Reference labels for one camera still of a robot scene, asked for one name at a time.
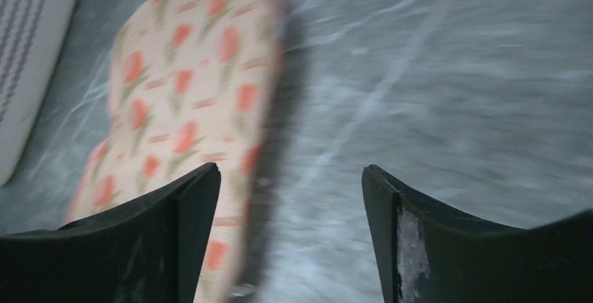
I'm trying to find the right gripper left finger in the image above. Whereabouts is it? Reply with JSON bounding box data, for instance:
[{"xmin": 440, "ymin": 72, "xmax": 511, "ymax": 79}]
[{"xmin": 1, "ymin": 163, "xmax": 221, "ymax": 303}]

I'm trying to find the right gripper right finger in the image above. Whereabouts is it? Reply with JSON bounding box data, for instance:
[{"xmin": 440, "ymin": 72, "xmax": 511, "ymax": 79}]
[{"xmin": 362, "ymin": 165, "xmax": 592, "ymax": 302}]

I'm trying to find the pink floral mesh laundry bag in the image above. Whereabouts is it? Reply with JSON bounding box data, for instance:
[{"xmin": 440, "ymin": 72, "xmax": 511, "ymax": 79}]
[{"xmin": 67, "ymin": 0, "xmax": 285, "ymax": 302}]

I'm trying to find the cream plastic laundry basket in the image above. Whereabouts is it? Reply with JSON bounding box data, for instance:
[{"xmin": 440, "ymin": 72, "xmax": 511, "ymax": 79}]
[{"xmin": 1, "ymin": 0, "xmax": 77, "ymax": 184}]

